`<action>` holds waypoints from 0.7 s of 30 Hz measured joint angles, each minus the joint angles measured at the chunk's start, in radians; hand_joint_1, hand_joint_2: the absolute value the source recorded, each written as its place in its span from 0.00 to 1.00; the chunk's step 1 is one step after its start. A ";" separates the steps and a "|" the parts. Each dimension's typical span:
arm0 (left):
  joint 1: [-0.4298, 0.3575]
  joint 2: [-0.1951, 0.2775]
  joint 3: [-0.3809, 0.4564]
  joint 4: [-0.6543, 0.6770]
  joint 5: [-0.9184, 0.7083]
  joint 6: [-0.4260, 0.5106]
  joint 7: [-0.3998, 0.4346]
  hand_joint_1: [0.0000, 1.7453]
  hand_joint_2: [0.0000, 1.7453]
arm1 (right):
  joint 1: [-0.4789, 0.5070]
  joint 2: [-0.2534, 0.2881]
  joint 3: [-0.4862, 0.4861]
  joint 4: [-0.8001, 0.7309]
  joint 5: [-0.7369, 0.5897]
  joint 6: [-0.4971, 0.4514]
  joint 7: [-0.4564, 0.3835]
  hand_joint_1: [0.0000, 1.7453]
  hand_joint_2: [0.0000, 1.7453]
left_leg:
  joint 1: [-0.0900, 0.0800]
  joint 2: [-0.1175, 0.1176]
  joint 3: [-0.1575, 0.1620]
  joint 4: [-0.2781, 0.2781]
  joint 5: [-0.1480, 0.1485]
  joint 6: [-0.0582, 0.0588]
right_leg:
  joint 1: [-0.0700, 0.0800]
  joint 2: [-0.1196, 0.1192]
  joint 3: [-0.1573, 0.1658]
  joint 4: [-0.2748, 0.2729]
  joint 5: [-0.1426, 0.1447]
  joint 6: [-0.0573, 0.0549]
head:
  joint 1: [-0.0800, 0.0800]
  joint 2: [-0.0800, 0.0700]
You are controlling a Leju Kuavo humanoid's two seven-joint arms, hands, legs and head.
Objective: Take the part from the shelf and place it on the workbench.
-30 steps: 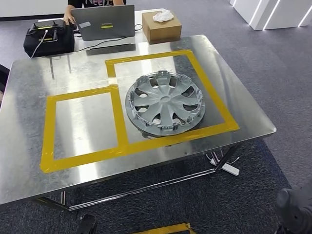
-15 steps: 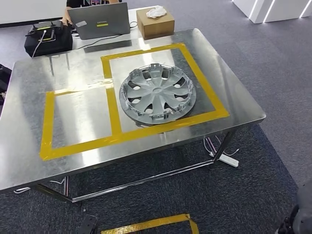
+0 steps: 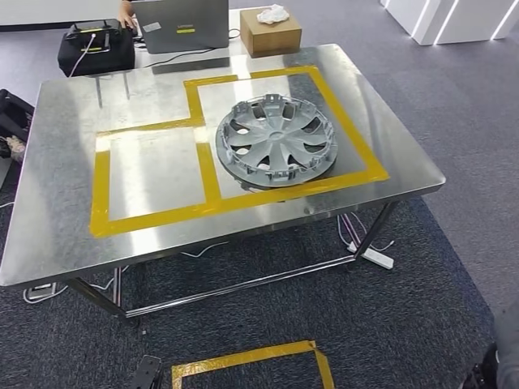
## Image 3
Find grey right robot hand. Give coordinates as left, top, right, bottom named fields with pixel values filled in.
left=462, top=343, right=500, bottom=389

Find grey plastic wheel hubcap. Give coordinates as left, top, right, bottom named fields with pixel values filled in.
left=215, top=93, right=338, bottom=189

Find steel workbench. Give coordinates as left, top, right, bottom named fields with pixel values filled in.
left=0, top=44, right=446, bottom=326

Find white power strip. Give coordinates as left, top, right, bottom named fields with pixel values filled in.
left=348, top=242, right=395, bottom=271

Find white partition blocks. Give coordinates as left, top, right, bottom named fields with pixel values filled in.
left=378, top=0, right=519, bottom=47

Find brown cardboard box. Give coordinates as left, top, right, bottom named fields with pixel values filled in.
left=240, top=6, right=303, bottom=58

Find white crumpled cloth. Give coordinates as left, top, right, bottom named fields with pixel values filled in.
left=256, top=4, right=290, bottom=25

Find grey flat metal bar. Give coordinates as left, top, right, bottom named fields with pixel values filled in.
left=152, top=56, right=231, bottom=75

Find grey laptop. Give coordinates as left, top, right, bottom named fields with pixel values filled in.
left=131, top=0, right=230, bottom=55

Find person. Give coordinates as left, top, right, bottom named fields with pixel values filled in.
left=118, top=0, right=139, bottom=31

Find white floor socket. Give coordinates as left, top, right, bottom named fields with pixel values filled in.
left=24, top=283, right=57, bottom=301

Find black router with yellow strip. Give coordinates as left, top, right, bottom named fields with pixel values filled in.
left=64, top=20, right=122, bottom=45

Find large black bag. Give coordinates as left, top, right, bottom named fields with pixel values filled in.
left=57, top=20, right=136, bottom=78

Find white floor cable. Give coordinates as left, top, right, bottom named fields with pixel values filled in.
left=336, top=212, right=396, bottom=254
left=22, top=242, right=230, bottom=306

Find pink floor cable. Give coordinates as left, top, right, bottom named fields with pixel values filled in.
left=340, top=213, right=363, bottom=248

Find black laptop cable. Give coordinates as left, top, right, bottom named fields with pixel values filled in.
left=137, top=28, right=242, bottom=70

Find white charging cable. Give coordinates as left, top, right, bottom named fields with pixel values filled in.
left=68, top=32, right=97, bottom=78

